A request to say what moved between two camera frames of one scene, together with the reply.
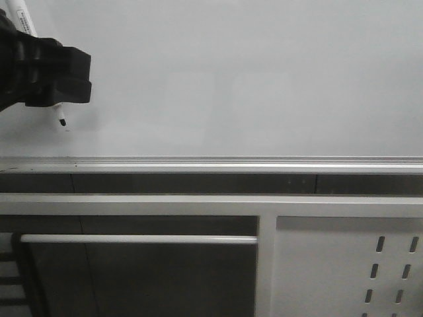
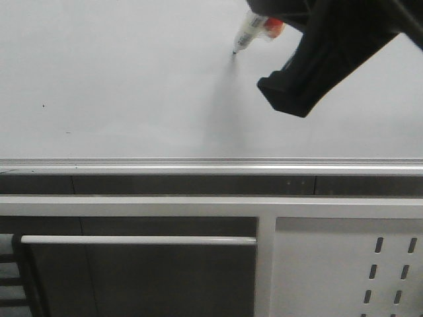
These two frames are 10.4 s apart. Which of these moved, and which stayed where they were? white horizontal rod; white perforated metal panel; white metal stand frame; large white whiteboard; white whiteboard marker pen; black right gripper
Moved: black right gripper; white whiteboard marker pen
Stayed: white perforated metal panel; white horizontal rod; large white whiteboard; white metal stand frame
